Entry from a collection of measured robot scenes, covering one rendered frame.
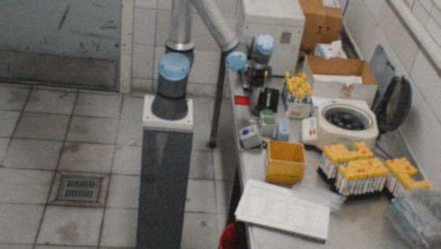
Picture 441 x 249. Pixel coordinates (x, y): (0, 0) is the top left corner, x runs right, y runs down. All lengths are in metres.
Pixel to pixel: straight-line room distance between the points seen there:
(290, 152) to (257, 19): 0.76
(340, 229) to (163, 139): 0.81
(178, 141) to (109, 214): 1.00
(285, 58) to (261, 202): 1.00
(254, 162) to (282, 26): 0.78
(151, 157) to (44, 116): 1.73
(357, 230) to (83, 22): 2.64
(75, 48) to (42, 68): 0.27
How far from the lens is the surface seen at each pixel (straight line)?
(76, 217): 3.40
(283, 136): 2.39
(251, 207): 2.13
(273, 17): 2.87
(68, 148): 3.90
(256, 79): 2.64
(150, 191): 2.67
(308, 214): 2.15
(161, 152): 2.55
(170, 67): 2.41
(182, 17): 2.48
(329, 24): 3.34
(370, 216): 2.25
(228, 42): 2.36
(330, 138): 2.45
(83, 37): 4.32
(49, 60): 4.43
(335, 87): 2.74
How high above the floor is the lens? 2.22
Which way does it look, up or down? 33 degrees down
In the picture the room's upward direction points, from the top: 9 degrees clockwise
